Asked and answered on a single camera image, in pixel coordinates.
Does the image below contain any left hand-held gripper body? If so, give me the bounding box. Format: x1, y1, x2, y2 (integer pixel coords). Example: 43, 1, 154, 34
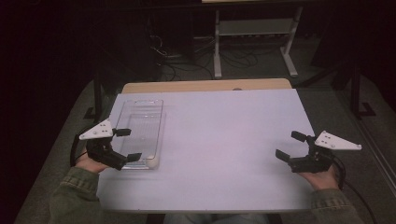
78, 119, 129, 172

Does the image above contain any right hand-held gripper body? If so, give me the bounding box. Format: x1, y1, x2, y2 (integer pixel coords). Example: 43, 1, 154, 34
287, 130, 363, 175

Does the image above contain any clear plastic tray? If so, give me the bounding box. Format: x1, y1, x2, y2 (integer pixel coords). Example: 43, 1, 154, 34
111, 98, 167, 171

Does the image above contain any person's left hand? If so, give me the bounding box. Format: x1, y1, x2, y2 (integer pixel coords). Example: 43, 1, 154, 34
74, 148, 110, 175

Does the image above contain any person's right hand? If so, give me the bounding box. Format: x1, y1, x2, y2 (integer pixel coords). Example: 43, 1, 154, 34
298, 165, 341, 191

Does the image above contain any black metal stand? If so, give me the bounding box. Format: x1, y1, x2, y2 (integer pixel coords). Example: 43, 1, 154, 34
83, 68, 106, 123
348, 63, 377, 119

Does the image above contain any light wooden table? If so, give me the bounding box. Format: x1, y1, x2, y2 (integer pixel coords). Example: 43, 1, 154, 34
120, 77, 293, 94

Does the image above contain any white metal stand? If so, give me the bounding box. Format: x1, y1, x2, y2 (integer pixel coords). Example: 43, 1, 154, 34
212, 6, 304, 79

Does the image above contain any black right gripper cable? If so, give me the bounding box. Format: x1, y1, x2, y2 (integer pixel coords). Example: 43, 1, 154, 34
332, 154, 378, 224

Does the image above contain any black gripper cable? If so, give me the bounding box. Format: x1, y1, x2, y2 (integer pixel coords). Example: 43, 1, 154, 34
69, 123, 96, 168
332, 154, 378, 224

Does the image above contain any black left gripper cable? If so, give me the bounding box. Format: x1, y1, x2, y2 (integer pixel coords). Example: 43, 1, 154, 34
69, 123, 96, 168

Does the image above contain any grey metal rail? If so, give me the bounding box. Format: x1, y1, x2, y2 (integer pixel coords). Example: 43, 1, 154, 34
339, 90, 396, 199

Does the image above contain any tangle of floor cables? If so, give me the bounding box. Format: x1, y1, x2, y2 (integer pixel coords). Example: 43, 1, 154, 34
148, 32, 260, 82

